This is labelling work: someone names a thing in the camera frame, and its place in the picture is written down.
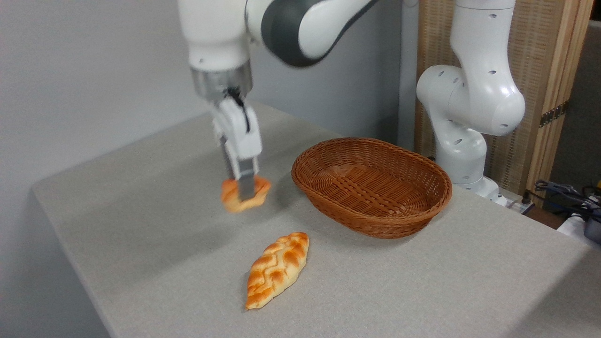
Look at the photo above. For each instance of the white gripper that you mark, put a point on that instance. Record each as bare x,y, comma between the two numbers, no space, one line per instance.
239,134

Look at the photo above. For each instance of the round orange bread bun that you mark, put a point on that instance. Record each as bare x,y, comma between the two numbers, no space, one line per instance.
262,190

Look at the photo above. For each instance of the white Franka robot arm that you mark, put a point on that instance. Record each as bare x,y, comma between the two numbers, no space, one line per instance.
474,94

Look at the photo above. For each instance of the long braided bread loaf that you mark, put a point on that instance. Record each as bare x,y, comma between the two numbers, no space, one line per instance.
277,270

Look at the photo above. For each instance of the brown wicker oval basket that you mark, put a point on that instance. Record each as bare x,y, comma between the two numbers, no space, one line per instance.
371,188

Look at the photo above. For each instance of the grey tablecloth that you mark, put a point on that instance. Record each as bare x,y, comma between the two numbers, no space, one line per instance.
155,263

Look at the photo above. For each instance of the metal screen hinge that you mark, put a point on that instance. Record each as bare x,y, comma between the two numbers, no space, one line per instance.
553,114

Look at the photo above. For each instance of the wooden woven folding screen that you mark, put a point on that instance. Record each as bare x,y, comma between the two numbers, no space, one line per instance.
540,51

